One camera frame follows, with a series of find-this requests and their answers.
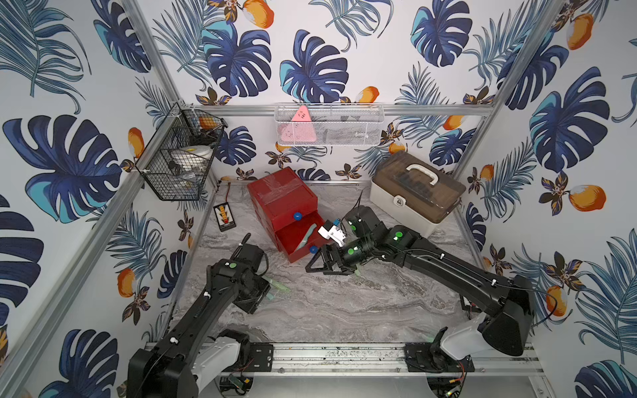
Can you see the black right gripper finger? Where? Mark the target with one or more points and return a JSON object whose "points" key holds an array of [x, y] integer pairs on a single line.
{"points": [[344, 272], [317, 264]]}

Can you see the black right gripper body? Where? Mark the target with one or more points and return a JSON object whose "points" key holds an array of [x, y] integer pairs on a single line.
{"points": [[355, 252]]}

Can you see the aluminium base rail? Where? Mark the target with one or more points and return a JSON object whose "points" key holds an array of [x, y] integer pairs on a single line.
{"points": [[350, 359]]}

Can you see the red drawer cabinet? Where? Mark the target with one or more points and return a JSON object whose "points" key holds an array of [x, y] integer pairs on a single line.
{"points": [[286, 207]]}

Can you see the pink triangle item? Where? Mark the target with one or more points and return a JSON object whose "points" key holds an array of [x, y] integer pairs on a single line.
{"points": [[300, 129]]}

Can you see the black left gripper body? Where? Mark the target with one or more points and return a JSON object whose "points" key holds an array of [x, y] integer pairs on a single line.
{"points": [[255, 289]]}

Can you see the white storage box brown lid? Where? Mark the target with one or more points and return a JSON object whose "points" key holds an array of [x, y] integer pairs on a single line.
{"points": [[413, 193]]}

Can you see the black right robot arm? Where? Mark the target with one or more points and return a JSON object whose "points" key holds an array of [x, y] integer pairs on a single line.
{"points": [[506, 306]]}

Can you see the black wire basket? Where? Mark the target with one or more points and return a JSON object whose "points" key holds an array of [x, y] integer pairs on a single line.
{"points": [[182, 152]]}

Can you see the clear wall shelf tray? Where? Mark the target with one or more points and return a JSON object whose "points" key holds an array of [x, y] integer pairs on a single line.
{"points": [[344, 125]]}

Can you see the teal ceramic fruit knife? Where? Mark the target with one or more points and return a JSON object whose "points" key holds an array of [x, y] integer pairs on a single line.
{"points": [[306, 237]]}

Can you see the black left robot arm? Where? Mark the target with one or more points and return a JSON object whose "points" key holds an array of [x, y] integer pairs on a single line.
{"points": [[179, 365]]}

